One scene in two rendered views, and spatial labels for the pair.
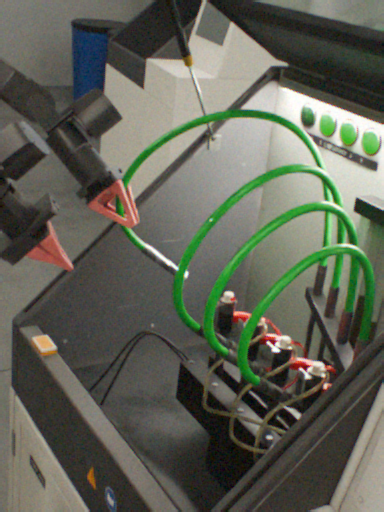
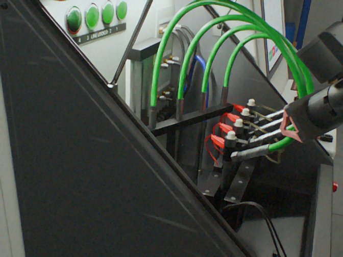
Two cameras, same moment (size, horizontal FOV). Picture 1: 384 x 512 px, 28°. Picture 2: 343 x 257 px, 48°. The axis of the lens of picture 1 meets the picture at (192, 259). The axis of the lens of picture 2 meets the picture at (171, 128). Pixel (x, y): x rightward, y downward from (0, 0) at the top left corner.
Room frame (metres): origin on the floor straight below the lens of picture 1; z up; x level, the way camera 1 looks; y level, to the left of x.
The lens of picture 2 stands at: (1.76, 0.50, 1.51)
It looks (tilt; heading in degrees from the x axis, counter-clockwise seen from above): 25 degrees down; 234
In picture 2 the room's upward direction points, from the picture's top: 4 degrees clockwise
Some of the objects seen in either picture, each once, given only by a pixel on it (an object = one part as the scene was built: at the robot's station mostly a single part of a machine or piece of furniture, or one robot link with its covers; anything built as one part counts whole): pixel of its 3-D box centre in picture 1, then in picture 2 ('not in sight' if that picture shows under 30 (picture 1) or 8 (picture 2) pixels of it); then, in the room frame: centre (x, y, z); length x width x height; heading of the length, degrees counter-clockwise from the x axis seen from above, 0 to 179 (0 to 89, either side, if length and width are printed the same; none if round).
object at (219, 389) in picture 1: (250, 442); (231, 187); (1.08, -0.13, 0.91); 0.34 x 0.10 x 0.15; 33
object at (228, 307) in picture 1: (215, 354); (229, 176); (1.17, -0.06, 1.01); 0.05 x 0.03 x 0.21; 123
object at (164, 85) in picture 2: not in sight; (168, 60); (1.12, -0.42, 1.20); 0.13 x 0.03 x 0.31; 33
